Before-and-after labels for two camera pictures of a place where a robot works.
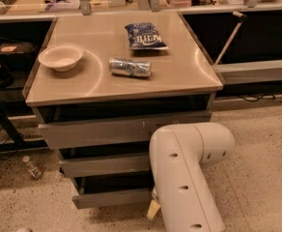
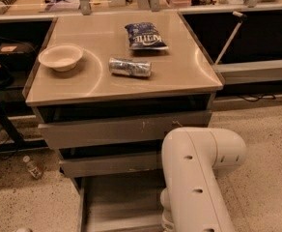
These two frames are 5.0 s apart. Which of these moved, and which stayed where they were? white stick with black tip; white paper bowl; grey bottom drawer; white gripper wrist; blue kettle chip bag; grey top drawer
Moved: white gripper wrist; grey bottom drawer
Stayed: grey top drawer; white stick with black tip; white paper bowl; blue kettle chip bag
